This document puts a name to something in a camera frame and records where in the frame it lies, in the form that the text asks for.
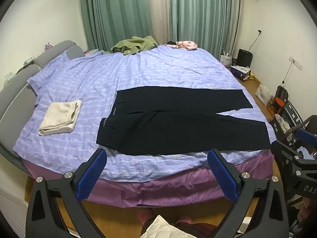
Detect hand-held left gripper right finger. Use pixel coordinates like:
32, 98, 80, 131
207, 148, 289, 238

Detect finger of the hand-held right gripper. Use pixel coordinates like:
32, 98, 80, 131
271, 140, 317, 176
296, 128, 317, 144

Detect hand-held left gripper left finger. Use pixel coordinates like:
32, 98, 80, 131
25, 148, 108, 238

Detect black pants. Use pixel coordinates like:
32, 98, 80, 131
96, 86, 271, 156

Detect black striped bag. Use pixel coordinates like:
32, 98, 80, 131
271, 101, 308, 142

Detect black and orange backpack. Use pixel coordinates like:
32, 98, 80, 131
267, 85, 290, 115

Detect pink slipper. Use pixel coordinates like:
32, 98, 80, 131
176, 215, 193, 225
137, 209, 155, 229

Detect white plastic bag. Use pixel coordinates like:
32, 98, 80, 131
255, 83, 274, 106

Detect purple bed sheet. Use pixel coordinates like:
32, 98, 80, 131
22, 151, 276, 208

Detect cream folded garment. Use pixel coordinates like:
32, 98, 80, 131
38, 100, 82, 136

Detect white quilted garment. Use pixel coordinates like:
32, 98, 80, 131
143, 215, 179, 238

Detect white cabinet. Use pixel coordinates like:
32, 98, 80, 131
0, 185, 35, 238

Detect blue and white carton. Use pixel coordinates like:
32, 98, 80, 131
230, 65, 251, 80

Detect bed with blue sheet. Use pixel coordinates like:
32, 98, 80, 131
12, 45, 278, 182

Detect black speaker box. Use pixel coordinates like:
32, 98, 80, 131
236, 49, 253, 67

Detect white paper bag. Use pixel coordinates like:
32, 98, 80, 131
220, 48, 233, 67

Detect blue patterned pillow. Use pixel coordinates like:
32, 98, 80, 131
26, 50, 72, 91

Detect grey padded headboard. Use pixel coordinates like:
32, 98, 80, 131
0, 40, 86, 177

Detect pink printed garment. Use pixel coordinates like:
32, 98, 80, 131
165, 40, 198, 51

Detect green garment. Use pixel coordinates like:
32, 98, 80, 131
101, 36, 159, 56

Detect green curtain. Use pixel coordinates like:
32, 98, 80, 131
79, 0, 162, 53
169, 0, 242, 60

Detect black hanging cable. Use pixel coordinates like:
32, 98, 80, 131
281, 61, 294, 85

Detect white wall power strip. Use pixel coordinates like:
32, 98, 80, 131
289, 57, 304, 69

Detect wall plug with cable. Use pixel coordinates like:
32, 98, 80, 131
249, 29, 263, 51

